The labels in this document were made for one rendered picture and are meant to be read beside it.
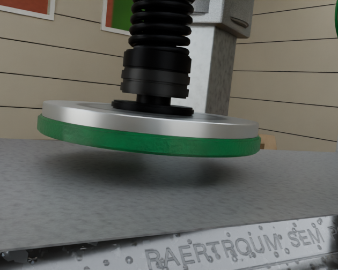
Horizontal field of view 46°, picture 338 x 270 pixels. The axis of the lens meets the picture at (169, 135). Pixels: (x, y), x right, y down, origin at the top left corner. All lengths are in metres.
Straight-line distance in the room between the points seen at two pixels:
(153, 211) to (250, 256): 0.07
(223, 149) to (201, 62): 0.93
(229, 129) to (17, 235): 0.18
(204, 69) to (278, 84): 5.73
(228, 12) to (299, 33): 5.65
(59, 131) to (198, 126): 0.11
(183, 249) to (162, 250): 0.01
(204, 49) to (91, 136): 0.95
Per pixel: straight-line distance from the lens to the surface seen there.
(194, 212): 0.27
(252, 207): 0.30
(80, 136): 0.31
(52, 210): 0.25
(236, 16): 1.26
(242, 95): 7.46
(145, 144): 0.30
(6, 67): 6.44
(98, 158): 0.43
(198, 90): 1.23
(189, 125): 0.30
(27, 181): 0.32
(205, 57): 1.23
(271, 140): 1.36
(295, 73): 6.75
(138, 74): 0.37
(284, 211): 0.31
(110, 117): 0.30
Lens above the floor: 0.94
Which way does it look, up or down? 6 degrees down
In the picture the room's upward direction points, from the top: 6 degrees clockwise
